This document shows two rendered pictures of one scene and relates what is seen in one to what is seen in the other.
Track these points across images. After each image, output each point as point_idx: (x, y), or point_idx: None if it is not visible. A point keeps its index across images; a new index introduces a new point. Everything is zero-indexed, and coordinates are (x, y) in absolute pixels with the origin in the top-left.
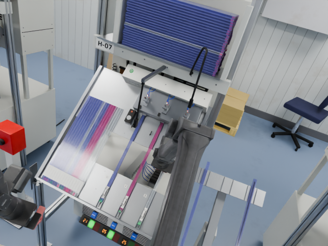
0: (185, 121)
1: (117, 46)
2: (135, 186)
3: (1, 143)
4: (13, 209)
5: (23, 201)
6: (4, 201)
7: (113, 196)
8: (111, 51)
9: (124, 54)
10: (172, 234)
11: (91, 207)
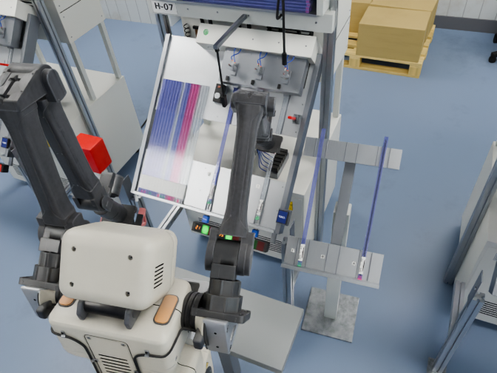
0: (235, 95)
1: (179, 4)
2: None
3: None
4: (116, 211)
5: (123, 206)
6: (107, 203)
7: (222, 194)
8: (174, 13)
9: (191, 12)
10: (239, 193)
11: (200, 212)
